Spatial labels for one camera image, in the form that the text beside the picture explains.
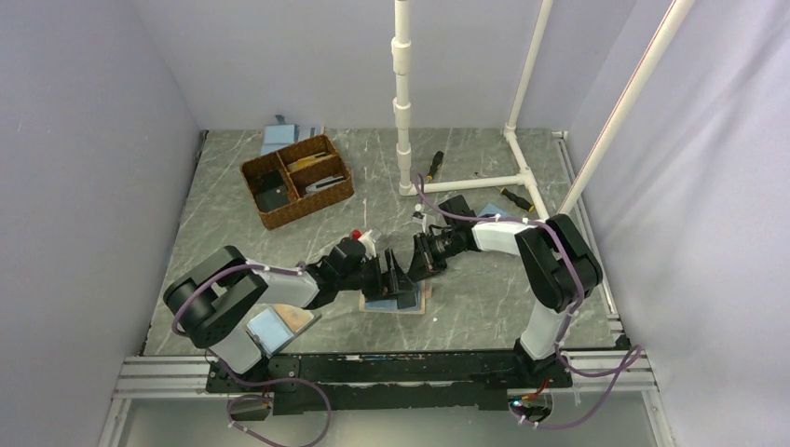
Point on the tan blue card holder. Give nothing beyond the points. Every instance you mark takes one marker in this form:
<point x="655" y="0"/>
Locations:
<point x="390" y="306"/>

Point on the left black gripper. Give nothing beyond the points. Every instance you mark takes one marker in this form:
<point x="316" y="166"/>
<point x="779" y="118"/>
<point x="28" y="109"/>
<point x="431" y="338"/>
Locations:
<point x="384" y="285"/>

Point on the black item in basket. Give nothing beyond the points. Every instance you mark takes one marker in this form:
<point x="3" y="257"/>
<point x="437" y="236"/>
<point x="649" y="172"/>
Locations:
<point x="270" y="192"/>

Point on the blue orange card holder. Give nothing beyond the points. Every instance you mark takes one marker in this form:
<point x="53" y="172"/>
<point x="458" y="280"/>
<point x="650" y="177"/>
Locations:
<point x="276" y="326"/>

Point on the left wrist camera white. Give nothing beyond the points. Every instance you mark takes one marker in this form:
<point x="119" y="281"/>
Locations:
<point x="368" y="239"/>

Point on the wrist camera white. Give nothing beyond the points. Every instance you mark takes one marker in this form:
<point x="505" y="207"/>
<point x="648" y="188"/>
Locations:
<point x="368" y="239"/>
<point x="421" y="218"/>

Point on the black credit card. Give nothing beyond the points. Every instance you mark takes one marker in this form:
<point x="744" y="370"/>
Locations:
<point x="410" y="301"/>

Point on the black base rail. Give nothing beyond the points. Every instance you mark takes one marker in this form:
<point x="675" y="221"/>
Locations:
<point x="484" y="378"/>

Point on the white pvc pipe frame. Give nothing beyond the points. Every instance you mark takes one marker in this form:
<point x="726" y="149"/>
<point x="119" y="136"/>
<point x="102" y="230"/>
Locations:
<point x="468" y="60"/>

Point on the blue card holder at back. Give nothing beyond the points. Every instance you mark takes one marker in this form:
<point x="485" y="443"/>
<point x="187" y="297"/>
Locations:
<point x="283" y="134"/>

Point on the black orange screwdriver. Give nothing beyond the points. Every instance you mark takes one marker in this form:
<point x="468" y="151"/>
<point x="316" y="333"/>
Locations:
<point x="434" y="166"/>

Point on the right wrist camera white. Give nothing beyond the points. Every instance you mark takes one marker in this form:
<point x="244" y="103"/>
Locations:
<point x="421" y="218"/>

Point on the silver grey vip card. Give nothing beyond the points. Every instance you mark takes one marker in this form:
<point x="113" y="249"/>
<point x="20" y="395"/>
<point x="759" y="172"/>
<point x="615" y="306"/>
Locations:
<point x="323" y="184"/>

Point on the blue open card holder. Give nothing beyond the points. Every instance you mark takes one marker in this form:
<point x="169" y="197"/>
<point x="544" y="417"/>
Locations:
<point x="491" y="210"/>

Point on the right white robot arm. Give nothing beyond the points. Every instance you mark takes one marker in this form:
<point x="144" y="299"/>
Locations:
<point x="561" y="268"/>

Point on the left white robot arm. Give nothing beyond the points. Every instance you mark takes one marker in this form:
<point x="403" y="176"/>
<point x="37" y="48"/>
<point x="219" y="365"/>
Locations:
<point x="225" y="304"/>

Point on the brown wicker divided basket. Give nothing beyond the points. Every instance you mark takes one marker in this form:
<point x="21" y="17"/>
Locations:
<point x="301" y="204"/>

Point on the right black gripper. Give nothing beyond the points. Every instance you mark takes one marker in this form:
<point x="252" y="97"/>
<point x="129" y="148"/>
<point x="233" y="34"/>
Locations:
<point x="424" y="263"/>

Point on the gold credit card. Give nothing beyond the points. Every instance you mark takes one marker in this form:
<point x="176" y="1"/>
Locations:
<point x="306" y="161"/>

